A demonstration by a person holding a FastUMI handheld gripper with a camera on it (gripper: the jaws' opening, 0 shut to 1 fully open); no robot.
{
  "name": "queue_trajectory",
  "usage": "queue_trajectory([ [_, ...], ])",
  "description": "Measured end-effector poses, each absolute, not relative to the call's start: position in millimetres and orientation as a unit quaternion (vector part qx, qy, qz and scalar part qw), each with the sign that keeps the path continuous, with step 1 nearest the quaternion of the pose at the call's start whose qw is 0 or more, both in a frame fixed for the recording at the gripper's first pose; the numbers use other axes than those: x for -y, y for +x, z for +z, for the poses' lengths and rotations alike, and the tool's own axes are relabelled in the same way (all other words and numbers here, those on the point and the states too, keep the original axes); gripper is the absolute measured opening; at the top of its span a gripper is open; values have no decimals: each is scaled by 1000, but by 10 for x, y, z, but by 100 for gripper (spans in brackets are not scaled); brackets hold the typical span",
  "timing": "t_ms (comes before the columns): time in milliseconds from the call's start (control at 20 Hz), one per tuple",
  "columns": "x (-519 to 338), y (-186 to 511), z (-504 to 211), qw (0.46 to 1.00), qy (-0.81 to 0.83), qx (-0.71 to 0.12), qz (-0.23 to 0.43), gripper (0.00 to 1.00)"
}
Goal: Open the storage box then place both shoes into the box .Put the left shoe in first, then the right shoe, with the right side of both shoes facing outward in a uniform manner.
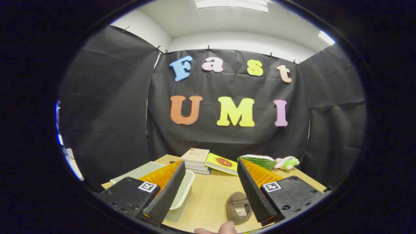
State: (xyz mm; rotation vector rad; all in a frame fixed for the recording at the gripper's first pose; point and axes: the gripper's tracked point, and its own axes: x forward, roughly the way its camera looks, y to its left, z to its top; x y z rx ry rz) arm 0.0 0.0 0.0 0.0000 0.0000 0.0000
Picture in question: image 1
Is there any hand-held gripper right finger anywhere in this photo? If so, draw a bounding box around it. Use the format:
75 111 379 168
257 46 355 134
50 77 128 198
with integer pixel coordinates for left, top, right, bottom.
237 158 325 227

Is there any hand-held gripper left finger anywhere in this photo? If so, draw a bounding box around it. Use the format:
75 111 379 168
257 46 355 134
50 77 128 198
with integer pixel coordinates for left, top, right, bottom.
96 160 186 226

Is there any cream fabric storage box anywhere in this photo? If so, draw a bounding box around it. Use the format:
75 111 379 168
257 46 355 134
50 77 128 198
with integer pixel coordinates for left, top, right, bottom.
110 161 196 224

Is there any brown fuzzy shoe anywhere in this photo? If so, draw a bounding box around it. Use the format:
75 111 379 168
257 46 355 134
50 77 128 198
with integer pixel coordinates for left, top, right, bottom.
227 192 253 225

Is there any green striped watermelon plush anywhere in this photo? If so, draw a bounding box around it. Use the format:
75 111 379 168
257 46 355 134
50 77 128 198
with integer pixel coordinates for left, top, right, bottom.
237 154 277 170

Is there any white book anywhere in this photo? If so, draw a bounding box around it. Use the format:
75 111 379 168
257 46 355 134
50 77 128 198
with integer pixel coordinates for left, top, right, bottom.
185 163 209 172

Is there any pink and green plush toy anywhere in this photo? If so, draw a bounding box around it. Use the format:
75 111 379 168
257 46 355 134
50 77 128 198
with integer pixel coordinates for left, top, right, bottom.
275 156 300 171

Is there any beige book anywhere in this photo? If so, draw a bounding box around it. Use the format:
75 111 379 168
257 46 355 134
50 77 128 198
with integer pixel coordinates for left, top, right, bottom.
180 148 210 167

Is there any yellow book red circle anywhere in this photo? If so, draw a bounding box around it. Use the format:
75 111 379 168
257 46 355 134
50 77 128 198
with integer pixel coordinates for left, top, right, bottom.
205 153 239 176

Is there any black backdrop cloth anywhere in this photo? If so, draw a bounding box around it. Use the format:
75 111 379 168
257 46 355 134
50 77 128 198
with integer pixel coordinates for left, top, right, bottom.
58 25 366 192

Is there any small ceiling light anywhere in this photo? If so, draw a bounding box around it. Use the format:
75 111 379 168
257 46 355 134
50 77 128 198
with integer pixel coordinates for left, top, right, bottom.
318 31 336 46

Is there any large ceiling light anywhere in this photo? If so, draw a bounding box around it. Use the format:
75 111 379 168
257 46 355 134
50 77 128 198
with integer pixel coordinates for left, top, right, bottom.
194 0 269 13

